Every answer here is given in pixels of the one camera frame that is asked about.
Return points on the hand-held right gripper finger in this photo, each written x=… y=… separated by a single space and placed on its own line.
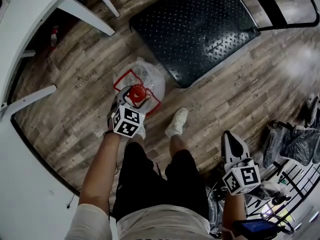
x=241 y=151
x=225 y=149

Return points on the person's black shorts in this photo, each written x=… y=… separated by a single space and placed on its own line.
x=150 y=184

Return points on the person's left forearm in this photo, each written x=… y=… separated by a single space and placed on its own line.
x=100 y=174

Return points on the person's right leg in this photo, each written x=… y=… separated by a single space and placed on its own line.
x=178 y=145

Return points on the black tablet device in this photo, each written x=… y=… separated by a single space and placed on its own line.
x=255 y=227

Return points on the black platform trolley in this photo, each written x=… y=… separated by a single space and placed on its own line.
x=195 y=29

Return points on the black metal rack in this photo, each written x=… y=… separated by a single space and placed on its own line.
x=295 y=189

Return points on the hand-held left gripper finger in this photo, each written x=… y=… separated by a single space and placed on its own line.
x=121 y=96
x=143 y=104

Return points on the person's right forearm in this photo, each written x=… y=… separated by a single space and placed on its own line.
x=232 y=209

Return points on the person's white shirt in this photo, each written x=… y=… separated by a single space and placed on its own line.
x=160 y=224

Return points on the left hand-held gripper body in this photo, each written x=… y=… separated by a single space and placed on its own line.
x=126 y=121

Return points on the red bottle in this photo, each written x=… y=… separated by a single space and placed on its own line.
x=54 y=37

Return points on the person's left white shoe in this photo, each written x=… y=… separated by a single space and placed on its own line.
x=142 y=132

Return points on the person's right white shoe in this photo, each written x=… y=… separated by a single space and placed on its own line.
x=177 y=121

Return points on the plastic-wrapped black chair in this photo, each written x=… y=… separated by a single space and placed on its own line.
x=292 y=144

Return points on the clear water jug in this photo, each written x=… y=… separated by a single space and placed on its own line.
x=152 y=81

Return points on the person's white shoe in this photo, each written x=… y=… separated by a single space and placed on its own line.
x=142 y=132
x=177 y=121

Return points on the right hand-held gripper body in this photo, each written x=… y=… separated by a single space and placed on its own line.
x=242 y=179

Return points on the white table with black grommet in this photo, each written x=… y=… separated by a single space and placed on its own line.
x=27 y=34

